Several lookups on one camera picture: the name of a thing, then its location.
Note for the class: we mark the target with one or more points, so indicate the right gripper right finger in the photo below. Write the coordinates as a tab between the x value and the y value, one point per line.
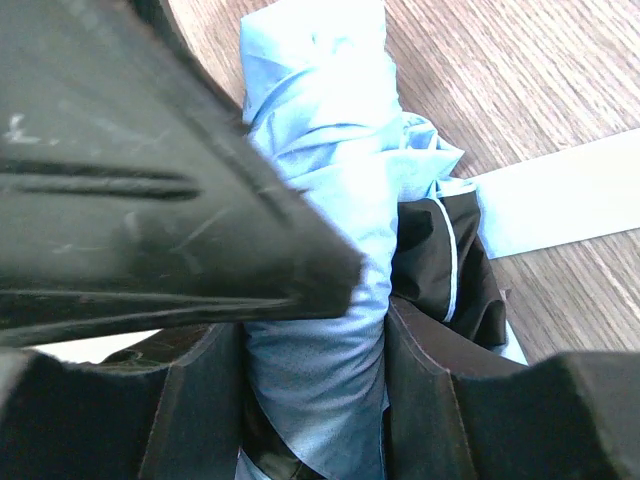
459	411

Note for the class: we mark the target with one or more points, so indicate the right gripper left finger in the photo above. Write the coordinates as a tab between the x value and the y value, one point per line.
168	407

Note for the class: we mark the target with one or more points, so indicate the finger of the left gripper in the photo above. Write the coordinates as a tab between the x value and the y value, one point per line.
130	197

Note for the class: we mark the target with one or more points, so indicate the light blue folding umbrella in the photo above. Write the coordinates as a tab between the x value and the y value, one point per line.
322	106

